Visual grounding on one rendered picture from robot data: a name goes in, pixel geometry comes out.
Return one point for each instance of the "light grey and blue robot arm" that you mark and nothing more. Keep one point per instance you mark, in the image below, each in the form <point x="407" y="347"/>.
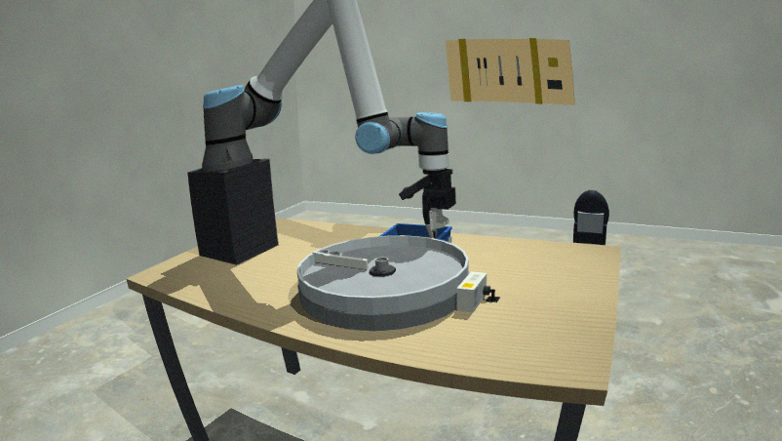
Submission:
<point x="229" y="113"/>

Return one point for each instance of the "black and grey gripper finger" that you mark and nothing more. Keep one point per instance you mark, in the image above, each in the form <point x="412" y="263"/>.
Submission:
<point x="431" y="218"/>
<point x="442" y="217"/>

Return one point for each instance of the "blue open crate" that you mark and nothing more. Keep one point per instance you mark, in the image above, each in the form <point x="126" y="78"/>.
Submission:
<point x="418" y="230"/>

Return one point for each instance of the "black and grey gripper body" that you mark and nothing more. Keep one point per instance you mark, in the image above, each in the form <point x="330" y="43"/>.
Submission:
<point x="436" y="198"/>

